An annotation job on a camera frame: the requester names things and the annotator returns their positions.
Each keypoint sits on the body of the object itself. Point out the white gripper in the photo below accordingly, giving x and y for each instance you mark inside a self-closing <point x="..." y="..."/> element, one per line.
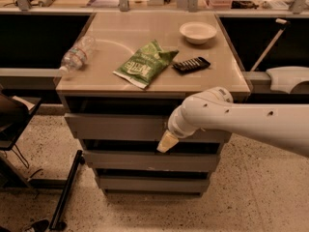
<point x="177" y="129"/>

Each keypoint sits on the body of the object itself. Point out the grey top drawer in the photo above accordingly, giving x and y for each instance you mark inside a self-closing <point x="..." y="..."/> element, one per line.
<point x="116" y="127"/>

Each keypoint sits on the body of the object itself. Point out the grey drawer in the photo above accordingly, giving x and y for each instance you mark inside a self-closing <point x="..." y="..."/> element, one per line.
<point x="148" y="184"/>
<point x="151" y="162"/>
<point x="116" y="127"/>

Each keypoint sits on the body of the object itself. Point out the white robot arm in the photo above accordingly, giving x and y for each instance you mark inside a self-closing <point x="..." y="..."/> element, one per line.
<point x="284" y="126"/>

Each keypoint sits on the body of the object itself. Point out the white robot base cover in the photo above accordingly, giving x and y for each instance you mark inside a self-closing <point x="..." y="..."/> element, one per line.
<point x="284" y="79"/>

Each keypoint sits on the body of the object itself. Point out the grey drawer cabinet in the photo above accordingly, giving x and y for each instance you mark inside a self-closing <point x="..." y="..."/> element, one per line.
<point x="97" y="90"/>

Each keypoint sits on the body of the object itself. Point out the grey middle drawer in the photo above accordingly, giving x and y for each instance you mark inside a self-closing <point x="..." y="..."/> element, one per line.
<point x="151" y="162"/>

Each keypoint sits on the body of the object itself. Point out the grey bottom drawer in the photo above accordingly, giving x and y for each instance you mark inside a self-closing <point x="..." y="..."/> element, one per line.
<point x="148" y="184"/>

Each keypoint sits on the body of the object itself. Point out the green chip bag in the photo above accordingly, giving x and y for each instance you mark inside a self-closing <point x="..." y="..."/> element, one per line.
<point x="146" y="64"/>

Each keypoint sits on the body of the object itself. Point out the black snack packet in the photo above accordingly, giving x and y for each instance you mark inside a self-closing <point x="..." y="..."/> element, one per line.
<point x="191" y="65"/>

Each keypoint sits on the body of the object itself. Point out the black metal stand leg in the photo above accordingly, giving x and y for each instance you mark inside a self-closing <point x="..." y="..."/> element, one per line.
<point x="56" y="223"/>

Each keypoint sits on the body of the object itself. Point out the white bowl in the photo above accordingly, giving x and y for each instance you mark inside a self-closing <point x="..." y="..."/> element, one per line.
<point x="197" y="32"/>

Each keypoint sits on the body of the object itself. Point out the clear plastic water bottle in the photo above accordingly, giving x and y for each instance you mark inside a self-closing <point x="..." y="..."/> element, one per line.
<point x="78" y="55"/>

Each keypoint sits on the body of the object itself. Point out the white stick with cap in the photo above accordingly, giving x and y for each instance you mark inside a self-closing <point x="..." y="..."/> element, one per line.
<point x="283" y="25"/>

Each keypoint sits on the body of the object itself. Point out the black chair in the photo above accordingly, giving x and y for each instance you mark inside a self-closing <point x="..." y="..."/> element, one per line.
<point x="15" y="115"/>

